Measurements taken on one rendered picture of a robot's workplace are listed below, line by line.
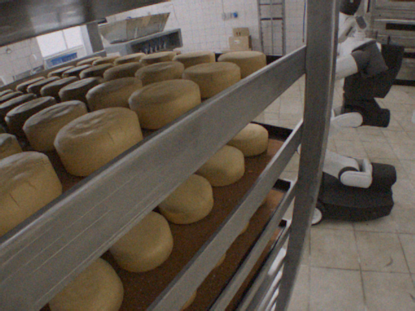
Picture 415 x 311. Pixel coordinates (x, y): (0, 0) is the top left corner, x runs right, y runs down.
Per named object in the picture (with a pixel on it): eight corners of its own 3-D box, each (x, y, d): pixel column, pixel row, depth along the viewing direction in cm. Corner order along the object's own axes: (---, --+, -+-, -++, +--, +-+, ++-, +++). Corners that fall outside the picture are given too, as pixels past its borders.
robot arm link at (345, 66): (307, 84, 113) (349, 66, 104) (315, 96, 103) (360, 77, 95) (299, 64, 107) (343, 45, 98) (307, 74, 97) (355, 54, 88)
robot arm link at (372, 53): (356, 78, 102) (382, 67, 96) (361, 76, 93) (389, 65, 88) (346, 56, 101) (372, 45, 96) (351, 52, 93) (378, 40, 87)
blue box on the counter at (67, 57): (63, 65, 358) (61, 57, 351) (52, 68, 366) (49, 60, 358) (79, 59, 390) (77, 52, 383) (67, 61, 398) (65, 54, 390)
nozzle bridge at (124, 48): (100, 98, 162) (87, 50, 144) (154, 69, 217) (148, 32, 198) (137, 96, 150) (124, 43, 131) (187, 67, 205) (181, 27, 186)
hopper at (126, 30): (98, 47, 149) (93, 26, 142) (144, 33, 191) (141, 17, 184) (130, 41, 138) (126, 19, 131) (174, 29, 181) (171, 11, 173)
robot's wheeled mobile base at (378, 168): (379, 182, 172) (391, 146, 154) (390, 232, 133) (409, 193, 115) (303, 172, 196) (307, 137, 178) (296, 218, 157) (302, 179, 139)
